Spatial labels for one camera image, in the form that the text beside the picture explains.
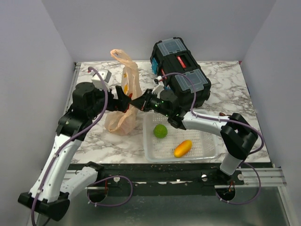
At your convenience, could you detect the green fake lime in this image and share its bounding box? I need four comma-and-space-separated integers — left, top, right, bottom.
153, 124, 168, 138

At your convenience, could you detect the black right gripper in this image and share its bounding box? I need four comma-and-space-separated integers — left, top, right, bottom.
129, 89, 170, 118

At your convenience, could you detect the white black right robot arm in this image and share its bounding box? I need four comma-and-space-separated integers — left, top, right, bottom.
117, 89, 258, 185

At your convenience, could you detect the orange yellow fake mango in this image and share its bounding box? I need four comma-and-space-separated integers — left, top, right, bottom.
174, 140, 192, 158

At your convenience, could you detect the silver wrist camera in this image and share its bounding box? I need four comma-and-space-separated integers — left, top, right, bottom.
91, 69, 111, 91
152, 76, 167, 98

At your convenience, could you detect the aluminium frame rail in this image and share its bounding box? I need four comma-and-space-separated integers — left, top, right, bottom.
28, 62, 290, 226

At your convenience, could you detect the white plastic basket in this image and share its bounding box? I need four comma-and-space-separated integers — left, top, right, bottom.
143, 112, 218, 163

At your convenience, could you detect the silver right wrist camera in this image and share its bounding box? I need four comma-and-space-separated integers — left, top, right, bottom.
152, 76, 167, 98

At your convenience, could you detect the translucent orange plastic bag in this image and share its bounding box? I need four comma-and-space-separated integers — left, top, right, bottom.
104, 49, 142, 136

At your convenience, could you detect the black plastic toolbox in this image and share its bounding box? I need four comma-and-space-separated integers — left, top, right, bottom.
150, 37, 211, 110

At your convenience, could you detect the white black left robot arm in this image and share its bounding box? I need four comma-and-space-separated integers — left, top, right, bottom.
18, 82, 131, 225

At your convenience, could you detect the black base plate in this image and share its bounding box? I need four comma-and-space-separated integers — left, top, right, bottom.
48, 162, 276, 197

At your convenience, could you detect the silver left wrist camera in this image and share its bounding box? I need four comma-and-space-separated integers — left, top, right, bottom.
91, 69, 111, 91

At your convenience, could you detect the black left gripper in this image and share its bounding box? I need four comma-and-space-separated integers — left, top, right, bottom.
88, 84, 131, 119

